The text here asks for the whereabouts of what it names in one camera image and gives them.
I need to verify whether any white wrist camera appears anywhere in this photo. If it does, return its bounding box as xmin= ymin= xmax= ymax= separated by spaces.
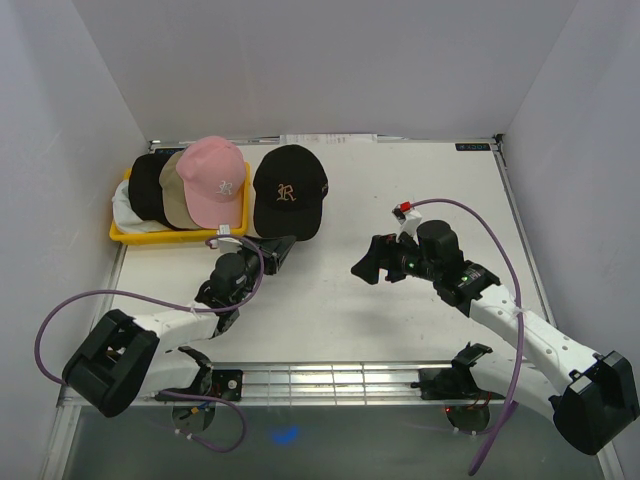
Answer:
xmin=212 ymin=224 xmax=242 ymax=254
xmin=392 ymin=202 xmax=423 ymax=237

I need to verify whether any beige baseball cap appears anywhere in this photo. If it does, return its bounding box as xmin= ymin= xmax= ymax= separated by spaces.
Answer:
xmin=159 ymin=151 xmax=199 ymax=230

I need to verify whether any aluminium front rail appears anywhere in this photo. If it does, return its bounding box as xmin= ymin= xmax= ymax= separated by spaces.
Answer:
xmin=125 ymin=361 xmax=502 ymax=408

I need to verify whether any white cap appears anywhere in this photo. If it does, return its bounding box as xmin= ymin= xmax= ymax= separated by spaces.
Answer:
xmin=112 ymin=179 xmax=164 ymax=234

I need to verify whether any white paper label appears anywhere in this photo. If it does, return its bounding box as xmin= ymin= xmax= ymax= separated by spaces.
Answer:
xmin=279 ymin=133 xmax=378 ymax=145

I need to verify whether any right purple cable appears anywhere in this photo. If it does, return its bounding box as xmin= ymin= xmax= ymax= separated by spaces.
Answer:
xmin=412 ymin=197 xmax=524 ymax=476

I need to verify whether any pink baseball cap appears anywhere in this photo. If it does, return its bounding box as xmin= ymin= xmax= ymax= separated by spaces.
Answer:
xmin=176 ymin=136 xmax=246 ymax=229

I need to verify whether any black cap gold logo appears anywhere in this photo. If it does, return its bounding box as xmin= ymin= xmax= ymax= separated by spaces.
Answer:
xmin=253 ymin=144 xmax=329 ymax=241

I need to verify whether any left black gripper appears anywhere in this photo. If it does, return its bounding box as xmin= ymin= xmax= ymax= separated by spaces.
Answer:
xmin=231 ymin=234 xmax=295 ymax=306

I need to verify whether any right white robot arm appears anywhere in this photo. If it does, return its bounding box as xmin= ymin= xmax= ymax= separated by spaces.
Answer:
xmin=351 ymin=220 xmax=639 ymax=455

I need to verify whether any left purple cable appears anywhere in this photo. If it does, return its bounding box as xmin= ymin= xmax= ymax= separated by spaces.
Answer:
xmin=33 ymin=235 xmax=265 ymax=454

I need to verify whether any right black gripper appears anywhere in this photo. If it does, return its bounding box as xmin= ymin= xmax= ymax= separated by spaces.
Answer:
xmin=350 ymin=230 xmax=439 ymax=285

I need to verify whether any plain black cap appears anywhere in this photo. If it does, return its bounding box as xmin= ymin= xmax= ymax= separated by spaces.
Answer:
xmin=128 ymin=153 xmax=171 ymax=228

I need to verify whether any yellow plastic tray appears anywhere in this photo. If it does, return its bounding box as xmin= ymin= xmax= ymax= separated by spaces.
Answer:
xmin=109 ymin=162 xmax=251 ymax=246

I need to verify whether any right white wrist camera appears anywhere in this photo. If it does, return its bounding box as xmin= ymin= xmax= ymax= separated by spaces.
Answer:
xmin=392 ymin=202 xmax=423 ymax=237

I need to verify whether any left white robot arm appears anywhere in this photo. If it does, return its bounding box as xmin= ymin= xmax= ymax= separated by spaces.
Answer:
xmin=62 ymin=236 xmax=296 ymax=418

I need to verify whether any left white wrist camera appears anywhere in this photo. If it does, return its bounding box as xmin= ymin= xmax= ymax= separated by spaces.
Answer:
xmin=212 ymin=224 xmax=242 ymax=254

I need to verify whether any purple cable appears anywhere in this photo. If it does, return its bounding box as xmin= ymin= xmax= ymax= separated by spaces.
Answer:
xmin=412 ymin=197 xmax=524 ymax=476
xmin=33 ymin=235 xmax=265 ymax=454

